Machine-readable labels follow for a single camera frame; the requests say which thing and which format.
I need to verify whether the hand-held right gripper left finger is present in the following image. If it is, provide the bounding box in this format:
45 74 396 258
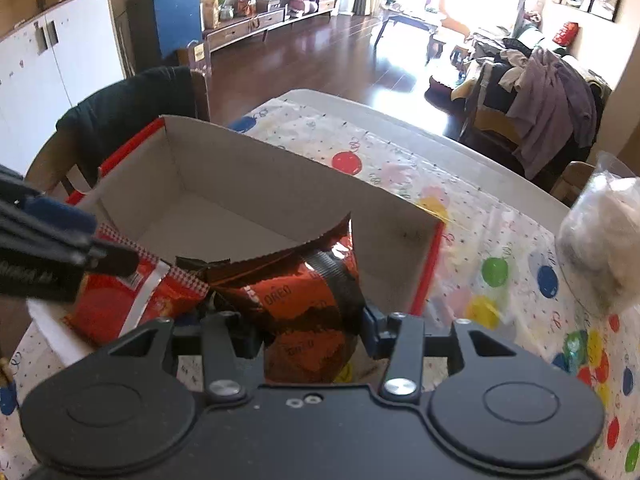
109 310 266 405

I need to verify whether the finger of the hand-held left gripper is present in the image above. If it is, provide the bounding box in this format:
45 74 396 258
0 162 99 236
0 214 139 279

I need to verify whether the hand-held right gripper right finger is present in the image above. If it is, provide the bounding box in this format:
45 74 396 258
361 305 522 405

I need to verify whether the red snack packet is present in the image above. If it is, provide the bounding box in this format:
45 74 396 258
62 222 211 348

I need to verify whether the orange cookie packet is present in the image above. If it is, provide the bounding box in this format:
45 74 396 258
207 212 368 386

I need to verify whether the red cardboard box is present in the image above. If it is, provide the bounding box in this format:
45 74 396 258
27 114 446 371

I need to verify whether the wooden chair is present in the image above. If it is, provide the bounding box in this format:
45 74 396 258
550 160 597 208
24 42 213 201

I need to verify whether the white cabinet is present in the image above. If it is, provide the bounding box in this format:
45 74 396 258
0 0 128 176

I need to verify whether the polka dot tablecloth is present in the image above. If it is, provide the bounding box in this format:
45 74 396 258
0 99 640 480

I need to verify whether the dark cabinet with blue panel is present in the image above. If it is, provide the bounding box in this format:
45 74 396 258
127 0 206 73

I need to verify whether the sofa with clothes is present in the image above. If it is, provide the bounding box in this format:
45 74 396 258
457 25 613 191

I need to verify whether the dark floor cushion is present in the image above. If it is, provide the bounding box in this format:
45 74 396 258
425 75 468 106

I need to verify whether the clear bag of white stuffing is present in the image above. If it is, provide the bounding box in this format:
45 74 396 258
556 151 640 317

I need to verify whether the wooden television stand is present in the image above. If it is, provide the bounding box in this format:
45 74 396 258
202 0 338 53

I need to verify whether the purple garment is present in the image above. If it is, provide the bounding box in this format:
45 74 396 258
505 47 598 181

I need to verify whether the coffee table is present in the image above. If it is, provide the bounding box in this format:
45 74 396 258
374 0 446 63

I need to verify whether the red cushion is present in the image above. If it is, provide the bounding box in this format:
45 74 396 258
552 21 580 47

